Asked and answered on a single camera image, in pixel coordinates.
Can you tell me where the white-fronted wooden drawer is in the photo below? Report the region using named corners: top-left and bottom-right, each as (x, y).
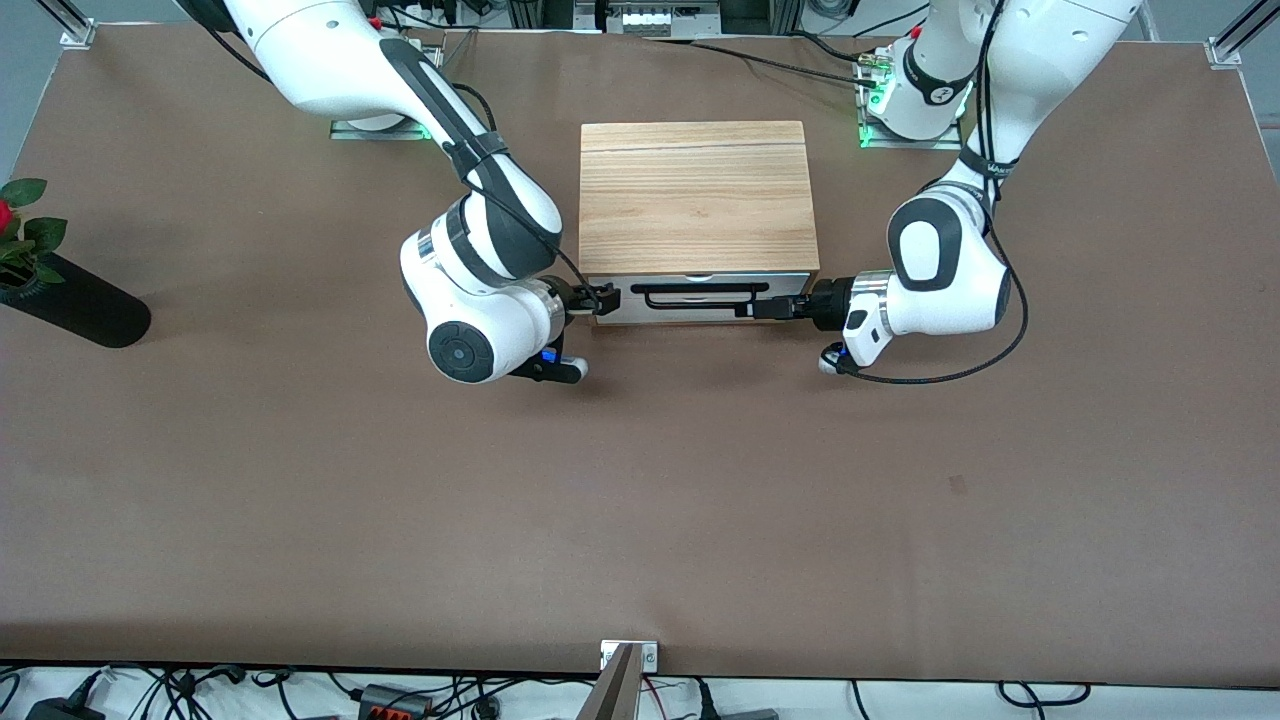
top-left (588, 269), bottom-right (815, 327)

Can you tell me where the light wooden drawer cabinet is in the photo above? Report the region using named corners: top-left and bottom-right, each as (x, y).
top-left (578, 121), bottom-right (822, 281)

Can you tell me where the white power strip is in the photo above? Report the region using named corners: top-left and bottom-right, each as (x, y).
top-left (605, 3), bottom-right (701, 37)

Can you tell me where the black box with orange connectors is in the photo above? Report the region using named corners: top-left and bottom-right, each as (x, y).
top-left (358, 684), bottom-right (433, 720)

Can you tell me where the black cylindrical vase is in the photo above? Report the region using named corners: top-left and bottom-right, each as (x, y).
top-left (0, 252), bottom-right (152, 350)

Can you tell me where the red rose with leaves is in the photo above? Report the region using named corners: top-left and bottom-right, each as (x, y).
top-left (0, 177), bottom-right (69, 291)

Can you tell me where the black metal drawer handle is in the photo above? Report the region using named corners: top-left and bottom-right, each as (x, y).
top-left (631, 281), bottom-right (772, 312)

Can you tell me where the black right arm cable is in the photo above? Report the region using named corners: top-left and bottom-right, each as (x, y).
top-left (438, 78), bottom-right (604, 306)

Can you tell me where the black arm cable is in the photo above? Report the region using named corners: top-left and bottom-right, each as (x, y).
top-left (438, 78), bottom-right (604, 306)
top-left (845, 0), bottom-right (1030, 387)

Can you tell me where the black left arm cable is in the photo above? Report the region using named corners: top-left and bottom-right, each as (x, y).
top-left (845, 0), bottom-right (1030, 387)

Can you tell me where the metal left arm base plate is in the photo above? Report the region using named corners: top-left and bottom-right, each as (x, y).
top-left (856, 45), bottom-right (965, 152)

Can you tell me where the black cable on table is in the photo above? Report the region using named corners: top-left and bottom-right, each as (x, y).
top-left (645, 35), bottom-right (886, 89)

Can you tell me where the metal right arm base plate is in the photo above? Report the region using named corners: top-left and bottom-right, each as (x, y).
top-left (329, 40), bottom-right (445, 142)

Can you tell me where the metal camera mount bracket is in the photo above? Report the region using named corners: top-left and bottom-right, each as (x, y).
top-left (575, 640), bottom-right (660, 720)

